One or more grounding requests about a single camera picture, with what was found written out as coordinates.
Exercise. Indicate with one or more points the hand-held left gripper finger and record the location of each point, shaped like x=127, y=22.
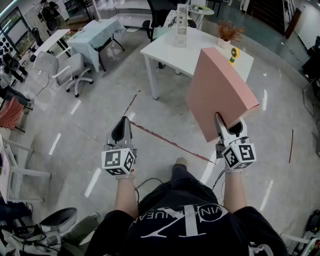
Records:
x=128, y=136
x=110, y=140

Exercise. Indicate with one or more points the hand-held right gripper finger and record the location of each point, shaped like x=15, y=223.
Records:
x=241, y=133
x=221, y=127

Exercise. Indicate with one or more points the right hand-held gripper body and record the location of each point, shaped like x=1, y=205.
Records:
x=237, y=155

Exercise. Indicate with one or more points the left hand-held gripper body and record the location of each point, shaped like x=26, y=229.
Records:
x=117, y=160

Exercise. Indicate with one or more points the pink folder box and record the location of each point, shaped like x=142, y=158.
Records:
x=217, y=92

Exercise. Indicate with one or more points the white perforated file holder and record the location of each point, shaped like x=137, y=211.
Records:
x=181, y=27

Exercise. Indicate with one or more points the person's right forearm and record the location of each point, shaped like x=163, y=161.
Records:
x=233, y=192

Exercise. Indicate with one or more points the person's left forearm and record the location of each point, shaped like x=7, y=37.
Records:
x=126, y=197

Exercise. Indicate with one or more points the mint green box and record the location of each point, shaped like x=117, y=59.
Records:
x=158, y=32

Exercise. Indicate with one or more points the person's black trouser leg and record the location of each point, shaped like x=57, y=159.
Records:
x=183, y=175

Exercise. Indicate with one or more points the yellow handheld fan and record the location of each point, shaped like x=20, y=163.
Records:
x=234, y=53

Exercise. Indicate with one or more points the white grey office chair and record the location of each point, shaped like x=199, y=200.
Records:
x=70, y=65

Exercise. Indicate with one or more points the white rectangular table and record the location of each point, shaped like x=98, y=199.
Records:
x=170, y=50

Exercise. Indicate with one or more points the orange potted plant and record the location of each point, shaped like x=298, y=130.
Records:
x=228, y=31

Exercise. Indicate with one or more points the person's black printed shirt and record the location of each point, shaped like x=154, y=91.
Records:
x=187, y=240

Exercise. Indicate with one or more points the light blue cloth table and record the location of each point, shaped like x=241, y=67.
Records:
x=97, y=33

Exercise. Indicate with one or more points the round white table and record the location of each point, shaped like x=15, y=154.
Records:
x=202, y=11

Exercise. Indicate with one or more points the white printed tote bag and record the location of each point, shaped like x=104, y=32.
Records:
x=171, y=20

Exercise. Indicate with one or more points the brown wooden board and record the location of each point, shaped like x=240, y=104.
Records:
x=293, y=22

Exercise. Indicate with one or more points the black office chair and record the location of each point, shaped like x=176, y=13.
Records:
x=156, y=15

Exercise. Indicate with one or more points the white frame chair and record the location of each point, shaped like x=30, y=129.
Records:
x=15, y=172

